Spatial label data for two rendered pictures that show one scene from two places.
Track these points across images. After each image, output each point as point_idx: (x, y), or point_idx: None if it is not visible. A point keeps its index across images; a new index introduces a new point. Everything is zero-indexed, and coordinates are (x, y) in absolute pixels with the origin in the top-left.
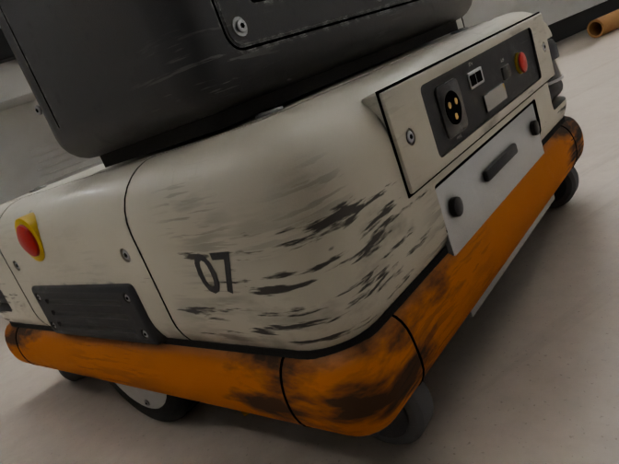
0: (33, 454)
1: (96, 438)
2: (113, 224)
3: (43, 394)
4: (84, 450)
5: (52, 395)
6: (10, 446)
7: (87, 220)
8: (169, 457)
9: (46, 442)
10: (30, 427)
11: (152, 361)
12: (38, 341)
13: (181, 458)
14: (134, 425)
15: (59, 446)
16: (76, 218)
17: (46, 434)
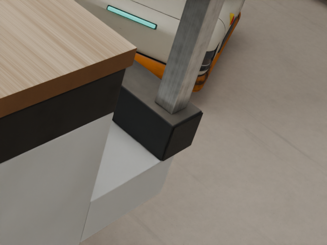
0: (225, 90)
1: (218, 76)
2: (241, 2)
3: (194, 102)
4: (223, 78)
5: (195, 98)
6: (222, 98)
7: (239, 4)
8: (224, 60)
9: (220, 89)
10: (213, 97)
11: (229, 35)
12: (212, 65)
13: (224, 58)
14: (213, 69)
15: (221, 84)
16: (238, 5)
17: (216, 91)
